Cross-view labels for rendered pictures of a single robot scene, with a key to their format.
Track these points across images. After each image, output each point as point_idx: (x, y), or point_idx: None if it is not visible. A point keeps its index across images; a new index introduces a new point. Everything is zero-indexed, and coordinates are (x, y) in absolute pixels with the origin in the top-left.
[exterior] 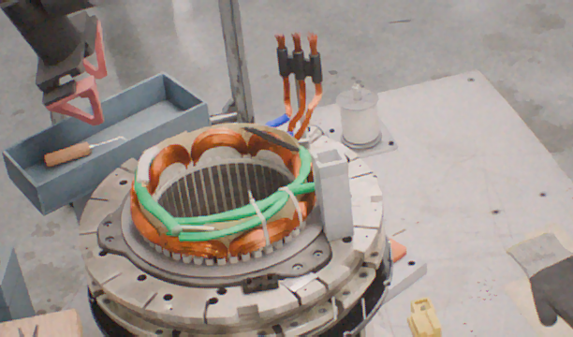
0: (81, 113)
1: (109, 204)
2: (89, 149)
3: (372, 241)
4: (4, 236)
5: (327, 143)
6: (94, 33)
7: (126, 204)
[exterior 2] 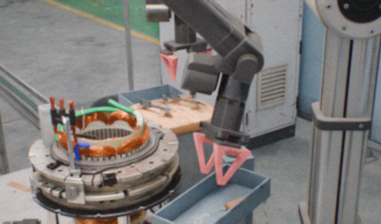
0: (210, 158)
1: (165, 142)
2: (224, 205)
3: (34, 142)
4: None
5: (60, 174)
6: (210, 137)
7: (154, 137)
